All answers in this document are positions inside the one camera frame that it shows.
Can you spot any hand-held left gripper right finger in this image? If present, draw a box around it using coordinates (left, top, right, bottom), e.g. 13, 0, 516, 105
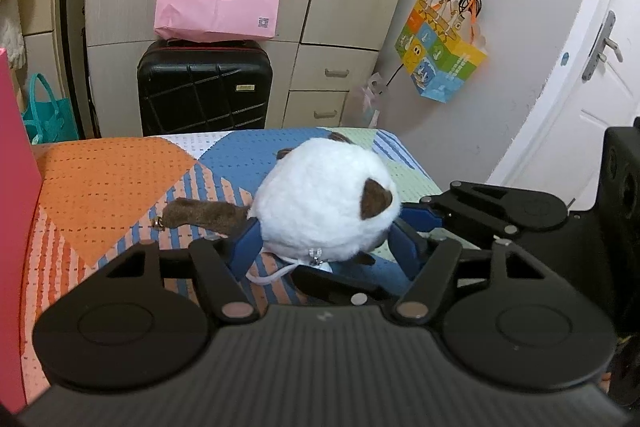
387, 222, 567, 326

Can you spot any black hard-shell suitcase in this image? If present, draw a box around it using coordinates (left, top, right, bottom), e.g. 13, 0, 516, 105
136, 39, 271, 138

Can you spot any silver door handle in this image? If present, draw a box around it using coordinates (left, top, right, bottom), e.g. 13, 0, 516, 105
582, 11, 624, 82

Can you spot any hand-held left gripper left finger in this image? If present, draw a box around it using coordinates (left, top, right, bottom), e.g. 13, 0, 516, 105
102, 216, 263, 326

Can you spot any colourful paper gift bag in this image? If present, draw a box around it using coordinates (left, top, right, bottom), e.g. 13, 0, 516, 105
395, 0, 488, 102

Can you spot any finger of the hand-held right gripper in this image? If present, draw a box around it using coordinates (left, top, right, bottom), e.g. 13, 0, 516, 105
292, 264, 397, 306
400, 179, 517, 245

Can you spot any white plush cat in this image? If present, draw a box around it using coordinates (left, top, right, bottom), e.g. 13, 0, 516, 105
155, 132, 403, 284

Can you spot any pink cardboard box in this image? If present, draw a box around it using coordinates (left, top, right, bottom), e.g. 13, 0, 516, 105
0, 48, 43, 415

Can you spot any translucent plastic bag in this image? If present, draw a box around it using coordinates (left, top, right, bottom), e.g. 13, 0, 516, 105
360, 72, 389, 128

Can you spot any teal tote bag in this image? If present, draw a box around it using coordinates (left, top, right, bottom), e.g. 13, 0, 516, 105
21, 73, 76, 144

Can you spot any white door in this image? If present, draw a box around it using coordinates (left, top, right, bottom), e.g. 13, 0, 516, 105
487, 0, 640, 208

